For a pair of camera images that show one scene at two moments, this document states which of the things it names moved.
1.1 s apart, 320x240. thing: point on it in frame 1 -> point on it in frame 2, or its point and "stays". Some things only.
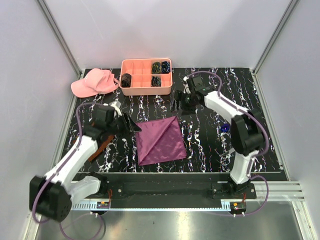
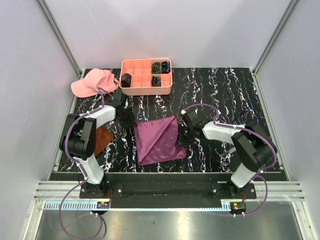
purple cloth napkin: x=160 y=140 stays
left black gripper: x=133 y=127 -> x=131 y=121
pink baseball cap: x=96 y=82 stays
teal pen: x=228 y=152 stays
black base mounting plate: x=171 y=190 stays
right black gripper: x=179 y=96 -> x=180 y=140
